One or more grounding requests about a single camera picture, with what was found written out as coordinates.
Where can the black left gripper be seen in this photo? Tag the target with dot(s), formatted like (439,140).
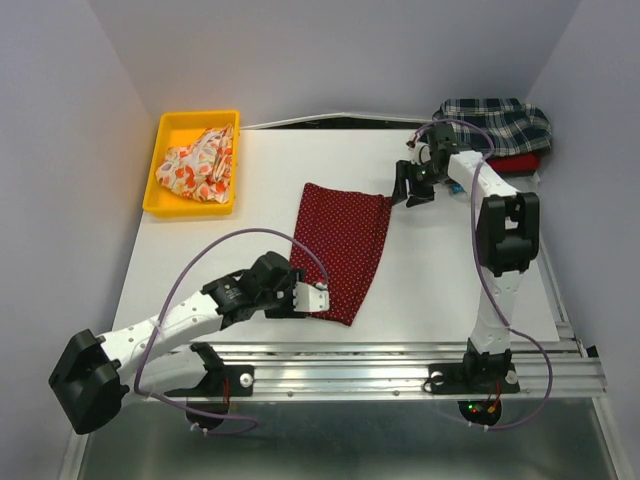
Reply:
(286,309)

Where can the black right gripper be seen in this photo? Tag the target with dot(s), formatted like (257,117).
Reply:
(399,194)

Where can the dark red polka dot skirt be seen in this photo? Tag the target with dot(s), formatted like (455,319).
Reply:
(342,236)

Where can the navy white plaid skirt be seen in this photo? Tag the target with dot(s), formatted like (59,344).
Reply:
(514,127)

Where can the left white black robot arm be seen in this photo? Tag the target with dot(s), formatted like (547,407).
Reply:
(96,376)

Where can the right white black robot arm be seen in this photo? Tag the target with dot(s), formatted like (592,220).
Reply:
(505,239)

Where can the white blue patterned skirt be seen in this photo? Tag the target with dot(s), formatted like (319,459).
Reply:
(529,183)

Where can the folded red skirt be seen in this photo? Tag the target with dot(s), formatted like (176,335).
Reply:
(522,164)

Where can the orange floral white skirt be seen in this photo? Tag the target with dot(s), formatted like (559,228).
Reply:
(200,171)

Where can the yellow plastic bin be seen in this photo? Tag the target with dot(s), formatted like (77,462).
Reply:
(181,129)

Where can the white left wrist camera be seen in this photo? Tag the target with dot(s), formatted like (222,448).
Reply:
(309,298)

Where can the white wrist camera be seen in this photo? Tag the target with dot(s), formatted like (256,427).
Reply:
(419,152)
(309,298)

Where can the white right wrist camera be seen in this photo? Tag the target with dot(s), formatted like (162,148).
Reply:
(419,152)

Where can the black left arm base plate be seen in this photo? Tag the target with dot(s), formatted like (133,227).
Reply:
(233,380)

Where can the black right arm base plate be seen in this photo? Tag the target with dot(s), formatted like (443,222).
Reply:
(452,379)

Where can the aluminium table frame rail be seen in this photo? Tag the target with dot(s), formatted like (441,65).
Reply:
(420,309)

